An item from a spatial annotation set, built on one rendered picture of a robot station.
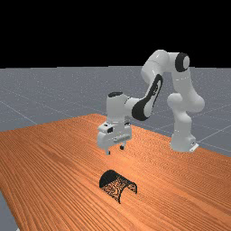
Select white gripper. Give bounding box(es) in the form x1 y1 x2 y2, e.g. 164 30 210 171
97 120 134 156

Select dark mesh basket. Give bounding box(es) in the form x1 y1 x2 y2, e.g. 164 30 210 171
98 170 139 205

